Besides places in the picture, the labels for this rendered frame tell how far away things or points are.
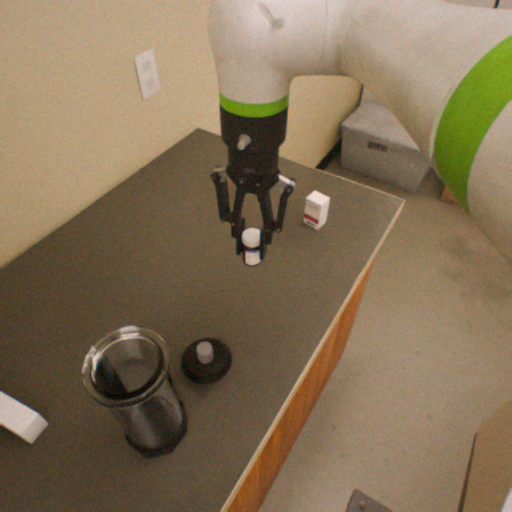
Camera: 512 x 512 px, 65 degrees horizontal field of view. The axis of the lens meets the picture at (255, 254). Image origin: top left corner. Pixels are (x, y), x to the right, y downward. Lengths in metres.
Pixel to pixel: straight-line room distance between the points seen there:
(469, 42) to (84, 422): 0.73
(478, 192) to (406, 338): 1.81
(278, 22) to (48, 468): 0.71
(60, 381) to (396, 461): 1.29
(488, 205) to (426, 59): 0.12
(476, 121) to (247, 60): 0.31
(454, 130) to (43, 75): 0.90
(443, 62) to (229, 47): 0.27
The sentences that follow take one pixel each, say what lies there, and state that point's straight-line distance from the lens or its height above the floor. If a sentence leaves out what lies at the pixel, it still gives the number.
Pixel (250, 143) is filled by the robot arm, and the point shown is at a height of 1.34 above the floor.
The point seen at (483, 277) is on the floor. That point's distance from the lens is 2.42.
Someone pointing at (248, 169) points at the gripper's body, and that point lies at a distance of 0.58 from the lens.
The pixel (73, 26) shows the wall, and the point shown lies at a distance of 1.07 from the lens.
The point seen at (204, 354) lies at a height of 1.01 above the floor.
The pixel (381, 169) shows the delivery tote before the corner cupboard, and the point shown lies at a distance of 2.77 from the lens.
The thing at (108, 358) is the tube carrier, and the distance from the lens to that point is 0.59.
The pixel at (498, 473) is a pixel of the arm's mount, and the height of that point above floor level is 1.05.
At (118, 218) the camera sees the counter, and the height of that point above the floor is 0.94.
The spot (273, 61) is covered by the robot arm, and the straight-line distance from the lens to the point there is 0.49.
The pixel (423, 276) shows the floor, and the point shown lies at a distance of 2.29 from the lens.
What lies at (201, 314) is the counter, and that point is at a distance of 0.84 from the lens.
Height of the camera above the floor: 1.63
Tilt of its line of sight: 48 degrees down
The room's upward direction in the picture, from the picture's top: straight up
